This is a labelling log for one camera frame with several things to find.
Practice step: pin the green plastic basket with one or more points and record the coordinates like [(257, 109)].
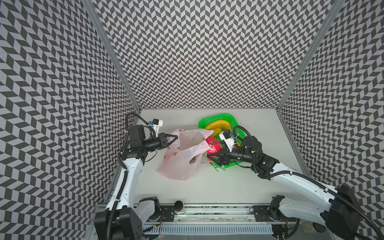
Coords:
[(203, 123)]

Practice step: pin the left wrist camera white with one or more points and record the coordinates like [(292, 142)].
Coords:
[(156, 124)]

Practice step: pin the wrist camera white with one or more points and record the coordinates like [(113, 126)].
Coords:
[(227, 137), (156, 124)]

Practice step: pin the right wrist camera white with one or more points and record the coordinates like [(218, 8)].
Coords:
[(227, 137)]

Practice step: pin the black round cap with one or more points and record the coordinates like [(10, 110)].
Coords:
[(319, 228)]

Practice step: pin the pink fake dragon fruit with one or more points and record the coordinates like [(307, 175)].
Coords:
[(215, 147)]

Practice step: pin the yellow fake banana bunch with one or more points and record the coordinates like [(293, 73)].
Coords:
[(218, 127)]

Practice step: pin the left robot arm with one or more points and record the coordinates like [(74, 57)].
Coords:
[(122, 219)]

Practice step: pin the black knob on rail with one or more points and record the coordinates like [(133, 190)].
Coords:
[(178, 206)]

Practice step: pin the aluminium front rail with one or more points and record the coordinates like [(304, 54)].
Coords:
[(239, 213)]

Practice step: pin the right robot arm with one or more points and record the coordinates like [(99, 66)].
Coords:
[(335, 208)]

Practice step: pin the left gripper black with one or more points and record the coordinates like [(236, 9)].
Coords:
[(162, 138)]

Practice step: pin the pink plastic bag peach print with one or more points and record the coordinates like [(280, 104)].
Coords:
[(186, 154)]

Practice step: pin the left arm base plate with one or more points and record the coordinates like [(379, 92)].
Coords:
[(150, 210)]

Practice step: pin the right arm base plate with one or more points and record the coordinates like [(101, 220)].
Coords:
[(271, 212)]

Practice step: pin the white ribbed vent strip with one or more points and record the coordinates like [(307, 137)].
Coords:
[(212, 230)]

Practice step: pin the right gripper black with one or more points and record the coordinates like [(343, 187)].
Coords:
[(224, 157)]

